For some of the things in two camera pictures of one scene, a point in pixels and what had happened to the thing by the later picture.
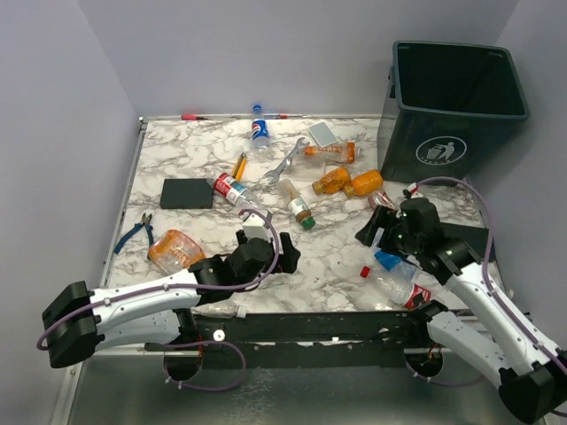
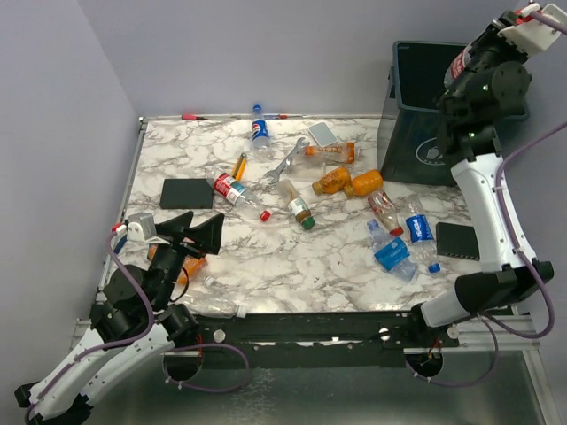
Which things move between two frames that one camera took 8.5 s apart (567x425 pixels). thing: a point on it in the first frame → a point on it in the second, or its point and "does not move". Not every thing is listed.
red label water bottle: x=232 y=189 does not move
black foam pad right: x=477 y=237 does not move
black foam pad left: x=187 y=194 does not move
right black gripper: x=367 y=234 → x=489 y=35
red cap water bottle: x=396 y=289 → x=457 y=65
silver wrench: x=275 y=174 does not move
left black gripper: x=287 y=260 → x=206 y=235
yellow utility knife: x=239 y=166 does not move
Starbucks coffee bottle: x=295 y=203 does not move
